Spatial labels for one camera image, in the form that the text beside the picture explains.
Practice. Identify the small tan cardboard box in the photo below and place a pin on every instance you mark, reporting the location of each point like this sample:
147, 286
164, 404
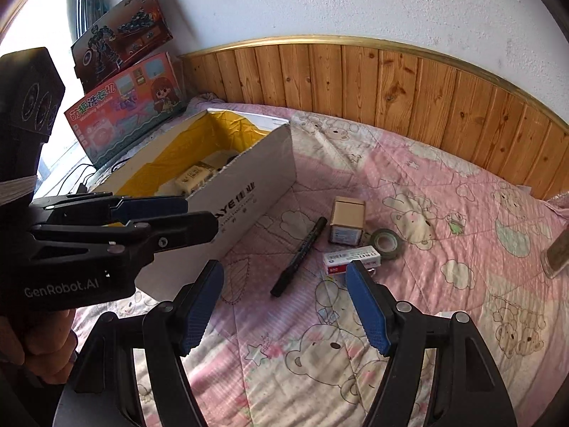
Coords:
347, 211

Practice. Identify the white cardboard box yellow inside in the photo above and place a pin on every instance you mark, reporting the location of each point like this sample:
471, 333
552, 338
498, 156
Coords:
249, 187

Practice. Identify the red white medicine box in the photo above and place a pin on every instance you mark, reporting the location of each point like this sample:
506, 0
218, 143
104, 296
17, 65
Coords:
351, 258

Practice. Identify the dark robot toy box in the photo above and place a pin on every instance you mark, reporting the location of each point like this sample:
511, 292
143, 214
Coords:
120, 40

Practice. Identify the wooden wall panelling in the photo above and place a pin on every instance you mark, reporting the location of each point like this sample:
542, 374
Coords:
400, 89

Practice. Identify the crumpled plastic wrap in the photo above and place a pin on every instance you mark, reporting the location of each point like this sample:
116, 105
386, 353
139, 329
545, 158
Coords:
561, 202

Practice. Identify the pink toy box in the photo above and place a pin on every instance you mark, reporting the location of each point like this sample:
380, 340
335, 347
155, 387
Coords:
133, 98

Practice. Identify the clear glass jar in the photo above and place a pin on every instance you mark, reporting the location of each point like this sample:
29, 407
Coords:
558, 258

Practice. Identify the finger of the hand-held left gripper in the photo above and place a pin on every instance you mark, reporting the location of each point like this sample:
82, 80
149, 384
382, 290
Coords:
186, 231
155, 207

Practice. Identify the person's left hand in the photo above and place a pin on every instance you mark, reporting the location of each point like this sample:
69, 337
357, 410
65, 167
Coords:
49, 342

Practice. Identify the black marker pen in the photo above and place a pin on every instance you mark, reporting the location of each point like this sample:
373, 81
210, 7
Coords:
298, 255

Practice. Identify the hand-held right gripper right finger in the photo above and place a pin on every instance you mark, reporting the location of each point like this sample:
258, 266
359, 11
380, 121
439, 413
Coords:
366, 309

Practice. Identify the green tape roll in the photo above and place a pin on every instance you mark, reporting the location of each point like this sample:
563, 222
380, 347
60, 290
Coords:
397, 249

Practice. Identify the yellow white carton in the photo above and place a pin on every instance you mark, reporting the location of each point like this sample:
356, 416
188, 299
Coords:
193, 178

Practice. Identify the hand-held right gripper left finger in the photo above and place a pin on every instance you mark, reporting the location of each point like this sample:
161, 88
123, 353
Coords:
202, 307

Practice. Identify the pink bear printed blanket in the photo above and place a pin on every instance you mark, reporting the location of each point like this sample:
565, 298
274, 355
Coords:
444, 284

